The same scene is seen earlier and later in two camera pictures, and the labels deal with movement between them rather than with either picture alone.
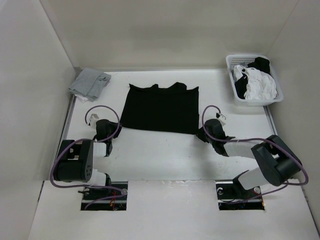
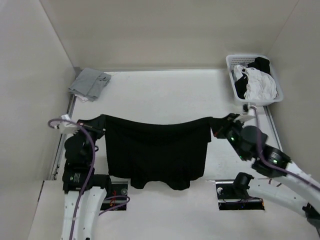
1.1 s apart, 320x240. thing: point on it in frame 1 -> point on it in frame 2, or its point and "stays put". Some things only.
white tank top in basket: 261,86 stays put
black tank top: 173,108 -> 165,155
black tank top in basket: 261,63 stays put
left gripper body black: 113,129 -> 95,131
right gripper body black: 203,136 -> 229,129
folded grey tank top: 90,83 stays put
